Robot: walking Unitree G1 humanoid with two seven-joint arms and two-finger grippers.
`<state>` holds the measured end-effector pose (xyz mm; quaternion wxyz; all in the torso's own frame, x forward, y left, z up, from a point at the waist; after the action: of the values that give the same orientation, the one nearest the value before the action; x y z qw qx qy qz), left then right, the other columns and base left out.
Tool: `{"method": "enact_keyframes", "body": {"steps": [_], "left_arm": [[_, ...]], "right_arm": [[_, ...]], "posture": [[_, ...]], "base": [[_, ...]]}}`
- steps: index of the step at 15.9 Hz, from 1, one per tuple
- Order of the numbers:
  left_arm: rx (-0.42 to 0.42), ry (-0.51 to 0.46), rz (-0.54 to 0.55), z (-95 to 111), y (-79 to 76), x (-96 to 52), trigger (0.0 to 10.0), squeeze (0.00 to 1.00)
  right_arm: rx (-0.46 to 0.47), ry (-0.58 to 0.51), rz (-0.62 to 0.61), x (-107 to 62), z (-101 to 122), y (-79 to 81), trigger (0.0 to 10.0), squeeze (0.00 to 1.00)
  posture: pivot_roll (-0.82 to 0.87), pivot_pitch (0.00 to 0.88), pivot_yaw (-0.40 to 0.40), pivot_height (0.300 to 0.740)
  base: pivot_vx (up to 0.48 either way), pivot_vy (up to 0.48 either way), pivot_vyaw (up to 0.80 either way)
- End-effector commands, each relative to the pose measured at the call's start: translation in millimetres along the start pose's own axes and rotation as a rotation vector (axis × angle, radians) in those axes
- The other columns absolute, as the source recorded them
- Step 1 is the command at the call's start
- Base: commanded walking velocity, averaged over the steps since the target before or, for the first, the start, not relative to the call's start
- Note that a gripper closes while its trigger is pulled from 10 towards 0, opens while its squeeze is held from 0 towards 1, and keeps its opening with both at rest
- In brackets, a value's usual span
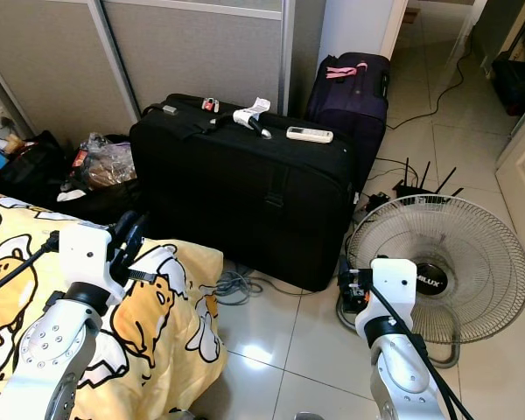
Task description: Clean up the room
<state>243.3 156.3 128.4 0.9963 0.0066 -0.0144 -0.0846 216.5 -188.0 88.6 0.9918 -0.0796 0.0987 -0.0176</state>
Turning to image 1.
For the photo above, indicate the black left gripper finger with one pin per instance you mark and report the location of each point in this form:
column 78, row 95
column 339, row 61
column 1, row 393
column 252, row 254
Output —
column 133, row 226

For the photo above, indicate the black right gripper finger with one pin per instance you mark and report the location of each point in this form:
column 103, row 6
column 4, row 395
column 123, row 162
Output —
column 344, row 278

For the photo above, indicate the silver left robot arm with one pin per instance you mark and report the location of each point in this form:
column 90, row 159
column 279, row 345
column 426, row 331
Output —
column 48, row 359

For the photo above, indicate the white room door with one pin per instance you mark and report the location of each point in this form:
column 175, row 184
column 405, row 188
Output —
column 523, row 201

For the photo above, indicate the clear plastic bag with goods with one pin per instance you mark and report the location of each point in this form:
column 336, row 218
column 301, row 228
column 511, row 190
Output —
column 109, row 166

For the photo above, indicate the yellow egg cartoon blanket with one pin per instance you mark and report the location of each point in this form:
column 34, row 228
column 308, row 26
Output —
column 175, row 324

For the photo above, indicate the grey standing floor fan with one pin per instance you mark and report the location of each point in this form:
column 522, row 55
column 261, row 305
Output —
column 455, row 236

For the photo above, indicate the black router with antennas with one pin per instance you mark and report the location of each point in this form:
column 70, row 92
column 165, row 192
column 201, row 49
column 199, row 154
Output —
column 411, row 188

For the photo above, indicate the large black suitcase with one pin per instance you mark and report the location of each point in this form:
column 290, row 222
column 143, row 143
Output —
column 241, row 201

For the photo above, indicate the black soft bag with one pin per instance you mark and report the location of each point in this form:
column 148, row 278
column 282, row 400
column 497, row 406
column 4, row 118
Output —
column 39, row 166

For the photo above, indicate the small grey item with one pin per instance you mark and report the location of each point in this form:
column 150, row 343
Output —
column 170, row 109

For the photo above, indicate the small red white item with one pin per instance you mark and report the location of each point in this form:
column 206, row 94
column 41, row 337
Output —
column 210, row 105

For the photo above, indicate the white remote control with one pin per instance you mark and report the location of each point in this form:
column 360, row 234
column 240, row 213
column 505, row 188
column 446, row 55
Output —
column 309, row 135

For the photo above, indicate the white paper luggage tag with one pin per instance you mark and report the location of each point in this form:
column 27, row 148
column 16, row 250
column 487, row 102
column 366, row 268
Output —
column 249, row 115

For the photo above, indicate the dark purple suitcase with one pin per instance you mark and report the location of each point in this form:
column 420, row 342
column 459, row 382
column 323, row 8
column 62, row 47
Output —
column 350, row 105

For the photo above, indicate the grey wardrobe sliding door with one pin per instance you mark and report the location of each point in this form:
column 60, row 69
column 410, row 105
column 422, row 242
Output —
column 52, row 61
column 192, row 52

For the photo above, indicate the pink ribbon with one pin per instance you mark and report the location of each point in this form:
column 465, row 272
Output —
column 346, row 70

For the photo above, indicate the dark bag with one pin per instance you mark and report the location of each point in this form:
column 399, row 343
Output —
column 516, row 83

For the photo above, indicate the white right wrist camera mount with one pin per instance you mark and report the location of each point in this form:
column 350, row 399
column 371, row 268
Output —
column 394, row 280

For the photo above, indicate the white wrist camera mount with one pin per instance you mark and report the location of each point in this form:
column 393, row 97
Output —
column 87, row 254
column 394, row 280

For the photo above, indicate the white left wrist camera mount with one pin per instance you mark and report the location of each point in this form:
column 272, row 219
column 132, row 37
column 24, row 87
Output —
column 87, row 254

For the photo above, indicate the white wall socket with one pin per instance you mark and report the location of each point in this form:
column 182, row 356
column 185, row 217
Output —
column 0, row 121

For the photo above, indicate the white door frame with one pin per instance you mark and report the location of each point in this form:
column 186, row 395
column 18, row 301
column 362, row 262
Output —
column 354, row 26

